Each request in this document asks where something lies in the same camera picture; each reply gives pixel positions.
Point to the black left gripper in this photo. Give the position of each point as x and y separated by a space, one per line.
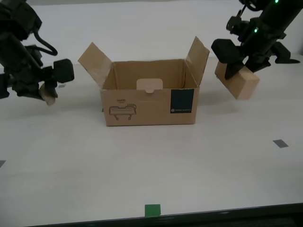
26 79

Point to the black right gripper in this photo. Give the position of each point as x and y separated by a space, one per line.
262 42

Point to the speckled beige rock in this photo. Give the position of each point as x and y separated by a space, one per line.
48 98

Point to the light wooden block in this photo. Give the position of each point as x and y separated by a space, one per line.
243 85

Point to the open brown cardboard box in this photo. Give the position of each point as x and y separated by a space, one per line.
142 111

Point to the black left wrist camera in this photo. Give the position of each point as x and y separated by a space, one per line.
34 55

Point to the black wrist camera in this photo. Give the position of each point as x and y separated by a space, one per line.
235 26
34 55

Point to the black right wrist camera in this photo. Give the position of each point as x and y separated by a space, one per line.
235 26

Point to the white wall raceway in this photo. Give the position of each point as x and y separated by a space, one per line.
142 1

